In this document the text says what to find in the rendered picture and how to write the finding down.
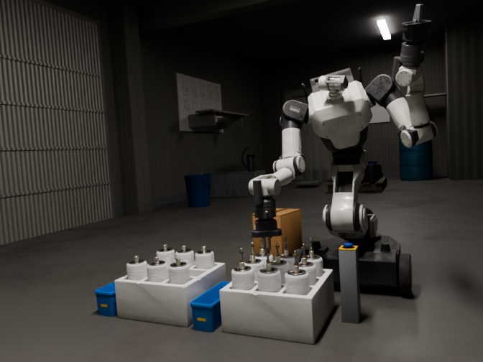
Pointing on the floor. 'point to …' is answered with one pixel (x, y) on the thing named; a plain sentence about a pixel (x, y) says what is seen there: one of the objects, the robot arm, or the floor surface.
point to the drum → (416, 161)
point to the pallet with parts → (369, 184)
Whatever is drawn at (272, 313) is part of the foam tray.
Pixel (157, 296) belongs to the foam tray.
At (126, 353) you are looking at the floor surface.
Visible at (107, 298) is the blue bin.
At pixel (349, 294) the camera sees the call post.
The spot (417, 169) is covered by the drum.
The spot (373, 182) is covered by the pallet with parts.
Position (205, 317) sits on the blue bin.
